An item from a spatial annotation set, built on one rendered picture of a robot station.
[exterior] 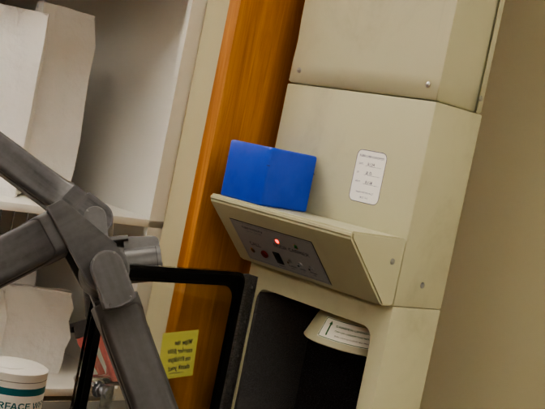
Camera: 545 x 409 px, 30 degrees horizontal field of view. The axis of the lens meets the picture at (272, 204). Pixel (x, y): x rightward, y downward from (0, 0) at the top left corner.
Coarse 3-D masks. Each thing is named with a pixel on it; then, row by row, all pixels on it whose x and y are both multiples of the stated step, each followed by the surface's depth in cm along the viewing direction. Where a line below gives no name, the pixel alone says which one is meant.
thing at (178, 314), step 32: (160, 288) 155; (192, 288) 160; (224, 288) 165; (160, 320) 156; (192, 320) 161; (224, 320) 166; (160, 352) 157; (192, 352) 162; (96, 384) 149; (192, 384) 164
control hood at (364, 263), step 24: (240, 216) 158; (264, 216) 152; (288, 216) 148; (312, 216) 154; (240, 240) 164; (312, 240) 146; (336, 240) 142; (360, 240) 139; (384, 240) 143; (264, 264) 163; (336, 264) 146; (360, 264) 141; (384, 264) 144; (336, 288) 151; (360, 288) 146; (384, 288) 145
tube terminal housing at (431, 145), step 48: (288, 96) 168; (336, 96) 160; (384, 96) 152; (288, 144) 167; (336, 144) 159; (384, 144) 151; (432, 144) 146; (336, 192) 157; (384, 192) 150; (432, 192) 148; (432, 240) 150; (288, 288) 163; (432, 288) 152; (384, 336) 147; (432, 336) 154; (384, 384) 148
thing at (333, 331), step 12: (324, 312) 161; (312, 324) 162; (324, 324) 159; (336, 324) 158; (348, 324) 157; (360, 324) 157; (312, 336) 160; (324, 336) 158; (336, 336) 157; (348, 336) 156; (360, 336) 156; (336, 348) 156; (348, 348) 156; (360, 348) 155
